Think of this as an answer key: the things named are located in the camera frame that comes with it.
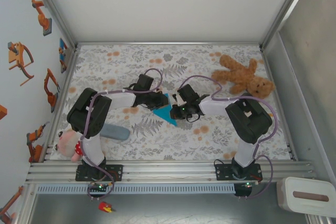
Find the brown teddy bear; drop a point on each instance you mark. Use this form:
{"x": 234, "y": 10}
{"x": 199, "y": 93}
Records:
{"x": 244, "y": 77}

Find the white tissue box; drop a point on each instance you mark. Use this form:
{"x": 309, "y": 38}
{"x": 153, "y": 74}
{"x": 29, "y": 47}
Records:
{"x": 307, "y": 195}

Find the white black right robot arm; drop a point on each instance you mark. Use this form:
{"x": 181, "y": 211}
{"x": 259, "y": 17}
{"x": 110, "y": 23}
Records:
{"x": 212, "y": 106}

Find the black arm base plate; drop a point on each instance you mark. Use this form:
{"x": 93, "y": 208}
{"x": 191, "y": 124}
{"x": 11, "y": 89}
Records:
{"x": 118, "y": 172}
{"x": 221, "y": 172}

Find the black circuit board green LED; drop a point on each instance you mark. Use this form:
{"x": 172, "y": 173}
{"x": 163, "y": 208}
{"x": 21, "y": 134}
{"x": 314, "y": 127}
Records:
{"x": 241, "y": 190}
{"x": 99, "y": 187}

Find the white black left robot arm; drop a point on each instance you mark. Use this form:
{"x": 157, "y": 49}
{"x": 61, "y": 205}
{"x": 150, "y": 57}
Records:
{"x": 120, "y": 100}

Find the orange block wall sticker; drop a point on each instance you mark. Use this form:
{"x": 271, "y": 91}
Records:
{"x": 2, "y": 112}

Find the aluminium frame bar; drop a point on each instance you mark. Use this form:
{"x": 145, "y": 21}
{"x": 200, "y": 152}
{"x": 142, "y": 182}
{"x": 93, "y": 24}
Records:
{"x": 168, "y": 43}

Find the aluminium frame post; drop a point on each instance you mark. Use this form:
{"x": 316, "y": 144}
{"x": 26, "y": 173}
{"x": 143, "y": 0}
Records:
{"x": 54, "y": 9}
{"x": 287, "y": 9}

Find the blue orange machine wall sticker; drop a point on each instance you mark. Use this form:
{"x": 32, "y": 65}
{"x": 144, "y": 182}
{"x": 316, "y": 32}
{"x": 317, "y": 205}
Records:
{"x": 63, "y": 56}

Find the grey oval case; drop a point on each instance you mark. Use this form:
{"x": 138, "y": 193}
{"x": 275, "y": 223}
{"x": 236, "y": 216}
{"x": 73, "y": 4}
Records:
{"x": 116, "y": 132}

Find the floral table mat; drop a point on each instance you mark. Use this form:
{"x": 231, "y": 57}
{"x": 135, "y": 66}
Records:
{"x": 157, "y": 142}

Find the orange gripper wall sticker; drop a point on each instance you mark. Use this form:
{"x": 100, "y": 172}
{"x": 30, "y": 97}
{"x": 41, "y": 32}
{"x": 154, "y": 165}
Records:
{"x": 15, "y": 56}

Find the aluminium front rail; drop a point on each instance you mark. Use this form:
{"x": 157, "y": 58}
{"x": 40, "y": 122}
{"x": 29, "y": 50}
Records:
{"x": 170, "y": 171}

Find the pink plush doll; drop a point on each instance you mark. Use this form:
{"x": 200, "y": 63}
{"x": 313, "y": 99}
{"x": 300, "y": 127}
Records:
{"x": 67, "y": 144}

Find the small red yellow toy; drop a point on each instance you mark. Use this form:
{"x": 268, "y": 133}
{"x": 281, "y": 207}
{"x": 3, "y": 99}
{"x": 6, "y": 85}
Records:
{"x": 105, "y": 206}

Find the blue cloth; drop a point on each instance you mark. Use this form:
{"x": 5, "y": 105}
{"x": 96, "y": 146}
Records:
{"x": 164, "y": 113}

